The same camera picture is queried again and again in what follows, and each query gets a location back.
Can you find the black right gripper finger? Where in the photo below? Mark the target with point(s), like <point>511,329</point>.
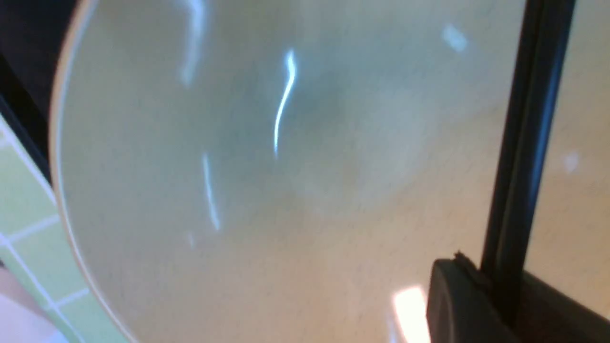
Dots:
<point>462,308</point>

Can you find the beige noodle bowl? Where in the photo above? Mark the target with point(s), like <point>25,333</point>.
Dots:
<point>277,171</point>

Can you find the black plastic serving tray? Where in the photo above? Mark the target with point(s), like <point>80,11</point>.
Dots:
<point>31,36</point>

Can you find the green checkered tablecloth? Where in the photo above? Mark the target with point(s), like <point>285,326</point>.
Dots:
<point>35,249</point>

